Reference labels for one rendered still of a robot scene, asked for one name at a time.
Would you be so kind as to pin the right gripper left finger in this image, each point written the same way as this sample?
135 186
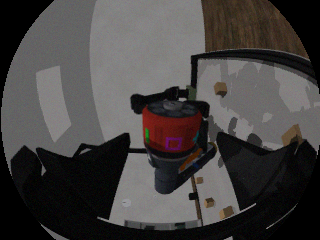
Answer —
95 174

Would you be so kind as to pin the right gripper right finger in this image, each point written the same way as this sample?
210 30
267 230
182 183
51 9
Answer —
250 167

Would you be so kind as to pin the black hose nozzle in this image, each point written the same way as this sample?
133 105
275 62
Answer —
170 133

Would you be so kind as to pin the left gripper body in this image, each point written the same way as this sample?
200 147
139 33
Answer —
202 106

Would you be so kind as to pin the small tan block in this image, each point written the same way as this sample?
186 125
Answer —
225 212
220 88
292 135
209 202
198 180

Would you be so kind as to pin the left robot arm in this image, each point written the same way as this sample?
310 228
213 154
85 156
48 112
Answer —
173 94

